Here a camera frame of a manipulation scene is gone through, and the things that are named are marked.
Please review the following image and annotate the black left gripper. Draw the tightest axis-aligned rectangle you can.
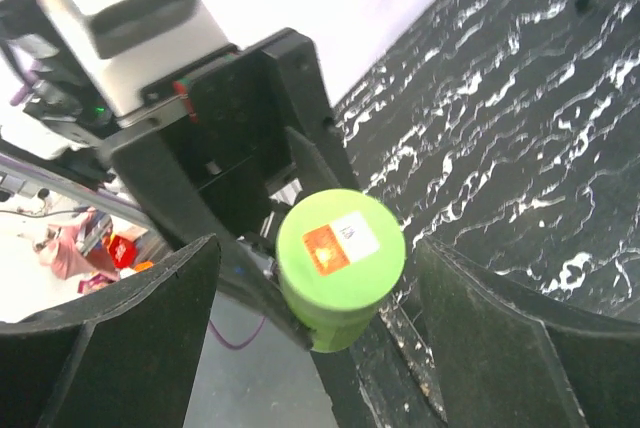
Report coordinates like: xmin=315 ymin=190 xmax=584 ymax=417
xmin=107 ymin=28 xmax=358 ymax=248

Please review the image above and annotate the green lidded pill bottle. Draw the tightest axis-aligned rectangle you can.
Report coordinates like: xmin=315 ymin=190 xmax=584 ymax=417
xmin=276 ymin=189 xmax=406 ymax=353

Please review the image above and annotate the pink cloth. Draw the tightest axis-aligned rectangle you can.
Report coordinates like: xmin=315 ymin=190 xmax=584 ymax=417
xmin=33 ymin=223 xmax=120 ymax=281

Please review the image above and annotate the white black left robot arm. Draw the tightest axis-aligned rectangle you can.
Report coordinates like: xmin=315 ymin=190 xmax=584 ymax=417
xmin=1 ymin=29 xmax=358 ymax=350

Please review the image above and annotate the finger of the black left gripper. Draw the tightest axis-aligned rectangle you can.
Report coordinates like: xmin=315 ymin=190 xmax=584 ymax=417
xmin=219 ymin=240 xmax=312 ymax=351

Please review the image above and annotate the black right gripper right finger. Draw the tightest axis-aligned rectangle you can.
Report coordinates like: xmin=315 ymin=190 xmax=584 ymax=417
xmin=414 ymin=240 xmax=639 ymax=427

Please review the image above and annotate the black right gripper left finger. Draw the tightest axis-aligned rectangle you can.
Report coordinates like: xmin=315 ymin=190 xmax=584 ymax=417
xmin=1 ymin=237 xmax=220 ymax=427

